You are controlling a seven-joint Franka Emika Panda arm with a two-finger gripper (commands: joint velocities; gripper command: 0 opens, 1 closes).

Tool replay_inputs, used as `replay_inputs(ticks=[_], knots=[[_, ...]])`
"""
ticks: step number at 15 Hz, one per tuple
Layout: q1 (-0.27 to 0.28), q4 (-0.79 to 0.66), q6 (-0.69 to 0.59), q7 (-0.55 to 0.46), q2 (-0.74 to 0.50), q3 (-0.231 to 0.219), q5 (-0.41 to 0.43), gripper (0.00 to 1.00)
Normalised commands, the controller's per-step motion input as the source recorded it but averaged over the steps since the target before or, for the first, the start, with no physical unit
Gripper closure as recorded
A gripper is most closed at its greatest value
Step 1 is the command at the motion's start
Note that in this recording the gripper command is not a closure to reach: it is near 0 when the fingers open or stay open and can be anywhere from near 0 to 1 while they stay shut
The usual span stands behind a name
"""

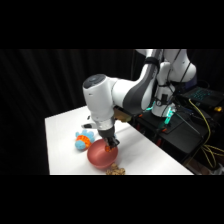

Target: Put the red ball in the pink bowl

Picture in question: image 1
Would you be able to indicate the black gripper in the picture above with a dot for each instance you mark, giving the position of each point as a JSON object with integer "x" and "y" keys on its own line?
{"x": 107, "y": 135}

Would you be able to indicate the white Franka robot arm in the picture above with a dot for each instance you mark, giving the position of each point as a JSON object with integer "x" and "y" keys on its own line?
{"x": 100, "y": 96}

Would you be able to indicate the pink bowl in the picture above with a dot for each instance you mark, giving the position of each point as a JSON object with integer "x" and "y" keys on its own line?
{"x": 98, "y": 158}

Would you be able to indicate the tan plush toy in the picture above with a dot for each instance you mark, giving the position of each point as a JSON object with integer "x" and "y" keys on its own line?
{"x": 115, "y": 170}

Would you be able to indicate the blue orange plush toy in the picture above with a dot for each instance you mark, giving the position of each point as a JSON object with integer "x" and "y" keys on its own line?
{"x": 83, "y": 140}

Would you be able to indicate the black robot stand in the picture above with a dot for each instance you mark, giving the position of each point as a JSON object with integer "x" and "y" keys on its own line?
{"x": 180, "y": 133}

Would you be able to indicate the black laptop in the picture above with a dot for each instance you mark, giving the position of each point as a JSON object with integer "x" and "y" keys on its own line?
{"x": 203, "y": 95}

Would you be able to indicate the small yellow object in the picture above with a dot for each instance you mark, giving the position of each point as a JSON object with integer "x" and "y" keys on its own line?
{"x": 218, "y": 108}

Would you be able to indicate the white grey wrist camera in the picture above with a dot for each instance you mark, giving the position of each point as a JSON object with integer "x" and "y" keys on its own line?
{"x": 88, "y": 126}

